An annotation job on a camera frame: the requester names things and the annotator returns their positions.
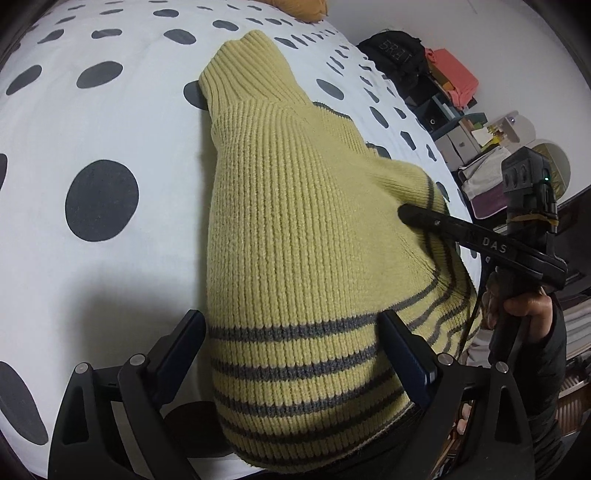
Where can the black backpack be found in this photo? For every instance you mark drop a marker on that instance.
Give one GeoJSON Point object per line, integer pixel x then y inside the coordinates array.
{"type": "Point", "coordinates": [395, 57]}

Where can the white polka dot bed cover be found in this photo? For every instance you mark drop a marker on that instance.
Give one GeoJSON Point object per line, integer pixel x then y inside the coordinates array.
{"type": "Point", "coordinates": [138, 120]}

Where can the person's right hand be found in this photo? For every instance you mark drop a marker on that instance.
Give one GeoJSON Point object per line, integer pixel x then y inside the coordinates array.
{"type": "Point", "coordinates": [531, 308]}

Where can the yellow striped knit sweater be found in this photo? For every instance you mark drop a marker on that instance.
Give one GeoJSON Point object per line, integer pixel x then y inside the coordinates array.
{"type": "Point", "coordinates": [300, 230]}

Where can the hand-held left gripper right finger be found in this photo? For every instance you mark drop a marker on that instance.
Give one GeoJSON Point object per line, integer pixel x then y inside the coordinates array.
{"type": "Point", "coordinates": [406, 362]}

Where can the orange pillow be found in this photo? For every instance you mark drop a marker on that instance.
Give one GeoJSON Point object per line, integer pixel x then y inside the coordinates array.
{"type": "Point", "coordinates": [302, 8]}

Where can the white towel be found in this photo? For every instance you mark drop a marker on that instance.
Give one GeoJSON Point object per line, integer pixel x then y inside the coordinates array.
{"type": "Point", "coordinates": [482, 177]}

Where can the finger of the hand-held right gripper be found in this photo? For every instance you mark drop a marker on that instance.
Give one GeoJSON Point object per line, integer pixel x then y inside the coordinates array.
{"type": "Point", "coordinates": [434, 223]}

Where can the grey drawer cabinet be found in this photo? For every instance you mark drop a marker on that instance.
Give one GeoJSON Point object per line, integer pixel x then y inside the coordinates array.
{"type": "Point", "coordinates": [461, 145]}

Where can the purple cloth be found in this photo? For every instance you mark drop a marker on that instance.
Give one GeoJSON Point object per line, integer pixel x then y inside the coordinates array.
{"type": "Point", "coordinates": [489, 203]}

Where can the dark blue shelf unit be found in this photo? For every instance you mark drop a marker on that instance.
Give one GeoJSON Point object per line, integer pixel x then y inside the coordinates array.
{"type": "Point", "coordinates": [434, 110]}

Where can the oval mirror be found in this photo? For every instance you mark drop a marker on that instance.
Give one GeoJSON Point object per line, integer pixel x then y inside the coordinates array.
{"type": "Point", "coordinates": [561, 170]}

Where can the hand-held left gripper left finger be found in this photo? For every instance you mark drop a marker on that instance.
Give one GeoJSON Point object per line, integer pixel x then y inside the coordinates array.
{"type": "Point", "coordinates": [181, 350]}

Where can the coral cloth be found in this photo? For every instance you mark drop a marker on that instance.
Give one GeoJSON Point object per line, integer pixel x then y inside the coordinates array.
{"type": "Point", "coordinates": [455, 74]}

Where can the white wall shelf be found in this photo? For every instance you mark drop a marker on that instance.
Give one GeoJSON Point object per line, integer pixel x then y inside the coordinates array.
{"type": "Point", "coordinates": [519, 131]}

